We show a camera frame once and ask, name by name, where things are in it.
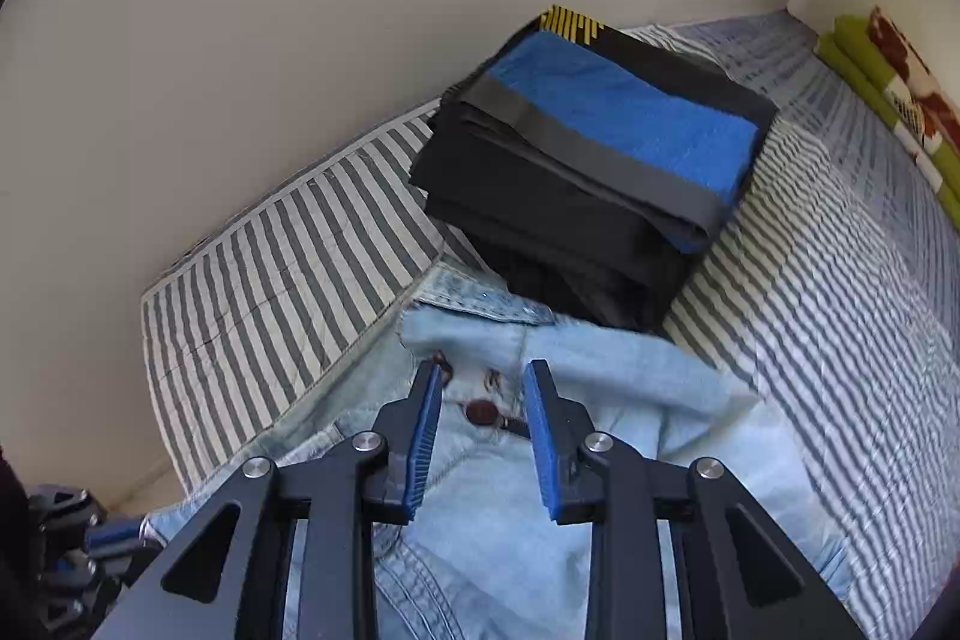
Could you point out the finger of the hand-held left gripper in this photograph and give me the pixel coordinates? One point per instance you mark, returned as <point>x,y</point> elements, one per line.
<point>120,536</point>

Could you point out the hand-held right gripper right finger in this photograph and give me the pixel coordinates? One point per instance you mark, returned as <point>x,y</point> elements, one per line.
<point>541,452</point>

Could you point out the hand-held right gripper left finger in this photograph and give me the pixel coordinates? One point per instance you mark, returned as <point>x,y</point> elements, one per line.
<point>424,445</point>

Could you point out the light blue denim pants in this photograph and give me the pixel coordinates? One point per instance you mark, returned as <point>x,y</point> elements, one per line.
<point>675,400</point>

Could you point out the stack of black folded pants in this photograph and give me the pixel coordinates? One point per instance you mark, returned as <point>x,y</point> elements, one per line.
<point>525,197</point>

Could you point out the blue and grey folded garment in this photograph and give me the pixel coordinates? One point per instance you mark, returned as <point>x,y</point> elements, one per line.
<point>637,123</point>

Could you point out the grey white striped quilt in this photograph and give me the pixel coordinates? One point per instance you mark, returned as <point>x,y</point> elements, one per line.
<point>825,235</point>

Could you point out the yellow black patterned garment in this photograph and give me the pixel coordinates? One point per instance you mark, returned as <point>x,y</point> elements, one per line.
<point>570,24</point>

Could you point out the green floral folded blanket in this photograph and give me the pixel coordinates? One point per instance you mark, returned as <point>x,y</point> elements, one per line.
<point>855,55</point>

